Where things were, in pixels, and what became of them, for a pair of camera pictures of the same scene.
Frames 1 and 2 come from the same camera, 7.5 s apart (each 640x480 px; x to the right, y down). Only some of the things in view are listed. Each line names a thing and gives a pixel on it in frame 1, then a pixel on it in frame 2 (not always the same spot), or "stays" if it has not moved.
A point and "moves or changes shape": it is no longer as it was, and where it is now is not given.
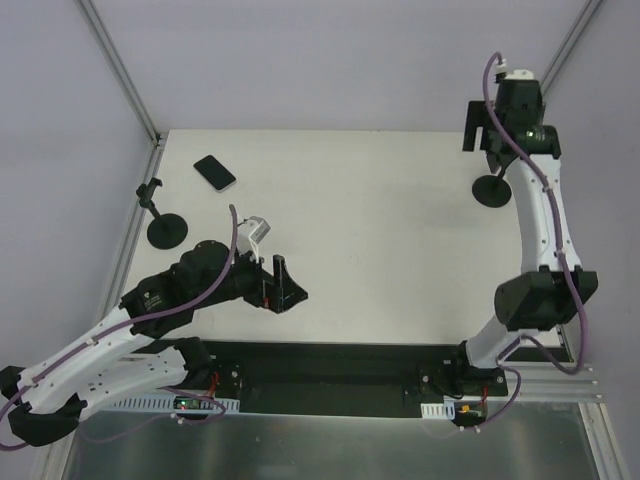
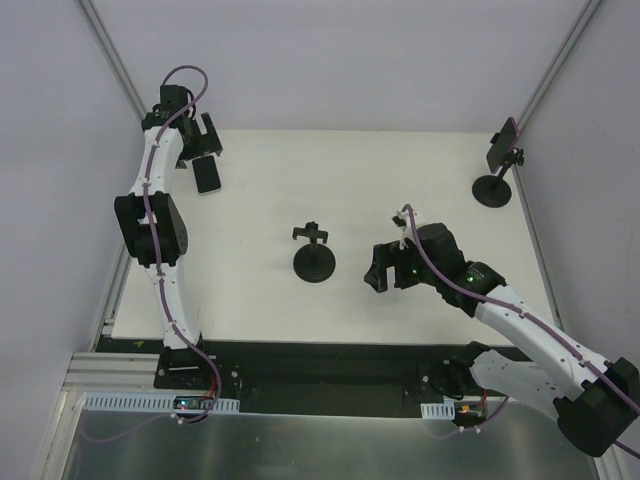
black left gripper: x=270 y=292 to x=201 y=141
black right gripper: x=473 y=126 to x=391 y=267
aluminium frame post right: x=569 y=44 stays
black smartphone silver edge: x=215 y=173 moves or changes shape
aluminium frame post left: x=119 y=70 stays
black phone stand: x=492 y=190 stays
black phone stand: x=166 y=231 moves or changes shape
